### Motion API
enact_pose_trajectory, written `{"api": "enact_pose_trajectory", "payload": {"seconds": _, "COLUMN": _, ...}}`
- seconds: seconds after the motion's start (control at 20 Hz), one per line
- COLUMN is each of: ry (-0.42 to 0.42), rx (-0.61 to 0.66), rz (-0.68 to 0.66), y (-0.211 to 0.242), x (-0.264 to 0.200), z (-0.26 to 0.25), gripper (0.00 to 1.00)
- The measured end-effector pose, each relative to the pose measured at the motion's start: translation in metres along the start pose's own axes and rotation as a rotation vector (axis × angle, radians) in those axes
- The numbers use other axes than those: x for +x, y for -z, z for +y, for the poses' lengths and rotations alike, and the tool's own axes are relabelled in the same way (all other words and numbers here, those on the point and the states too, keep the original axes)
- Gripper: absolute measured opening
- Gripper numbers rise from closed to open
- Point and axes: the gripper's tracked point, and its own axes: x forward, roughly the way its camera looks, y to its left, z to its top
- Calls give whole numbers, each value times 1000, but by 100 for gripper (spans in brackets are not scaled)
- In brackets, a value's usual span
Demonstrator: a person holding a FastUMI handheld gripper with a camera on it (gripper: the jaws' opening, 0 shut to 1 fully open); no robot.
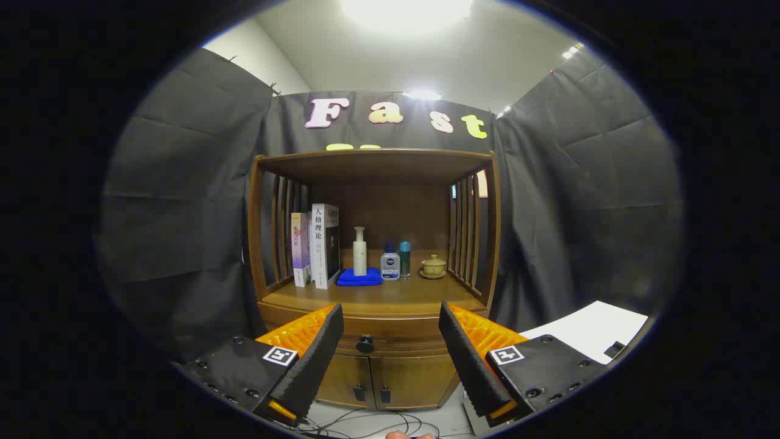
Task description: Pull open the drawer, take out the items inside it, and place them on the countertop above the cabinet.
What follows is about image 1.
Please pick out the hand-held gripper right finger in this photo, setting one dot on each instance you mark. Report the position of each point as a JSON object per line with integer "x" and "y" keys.
{"x": 469, "y": 366}

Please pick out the purple book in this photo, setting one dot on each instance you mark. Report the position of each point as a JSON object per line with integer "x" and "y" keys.
{"x": 300, "y": 250}

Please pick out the slim teal bottle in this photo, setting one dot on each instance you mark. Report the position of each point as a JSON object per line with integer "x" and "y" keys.
{"x": 405, "y": 256}

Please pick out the yellow lidded teacup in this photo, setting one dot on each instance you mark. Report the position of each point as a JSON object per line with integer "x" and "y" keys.
{"x": 433, "y": 267}

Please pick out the white pump bottle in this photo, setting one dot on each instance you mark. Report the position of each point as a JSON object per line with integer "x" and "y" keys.
{"x": 360, "y": 256}

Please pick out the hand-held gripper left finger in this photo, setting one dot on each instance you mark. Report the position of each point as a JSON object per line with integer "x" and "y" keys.
{"x": 317, "y": 360}

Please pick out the wooden cabinet door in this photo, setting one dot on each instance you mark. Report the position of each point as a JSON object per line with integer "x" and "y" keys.
{"x": 344, "y": 378}
{"x": 420, "y": 381}

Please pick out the small black block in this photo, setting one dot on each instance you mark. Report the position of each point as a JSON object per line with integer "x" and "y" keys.
{"x": 614, "y": 349}

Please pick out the blue folded cloth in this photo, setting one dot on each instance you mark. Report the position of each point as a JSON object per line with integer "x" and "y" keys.
{"x": 359, "y": 280}

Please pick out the brown wooden cabinet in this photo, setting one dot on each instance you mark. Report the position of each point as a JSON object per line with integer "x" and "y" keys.
{"x": 390, "y": 207}

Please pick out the thick white book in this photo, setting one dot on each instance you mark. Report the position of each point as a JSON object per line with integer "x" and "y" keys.
{"x": 318, "y": 244}

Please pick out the white bottle with blue cap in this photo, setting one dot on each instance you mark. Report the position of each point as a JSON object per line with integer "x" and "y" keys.
{"x": 390, "y": 265}

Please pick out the wooden countertop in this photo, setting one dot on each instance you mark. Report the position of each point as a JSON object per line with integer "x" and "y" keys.
{"x": 396, "y": 296}

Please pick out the white table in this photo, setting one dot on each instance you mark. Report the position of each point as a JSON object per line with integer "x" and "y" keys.
{"x": 585, "y": 329}

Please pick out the brown wooden drawer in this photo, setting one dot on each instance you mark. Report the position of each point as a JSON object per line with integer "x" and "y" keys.
{"x": 390, "y": 326}

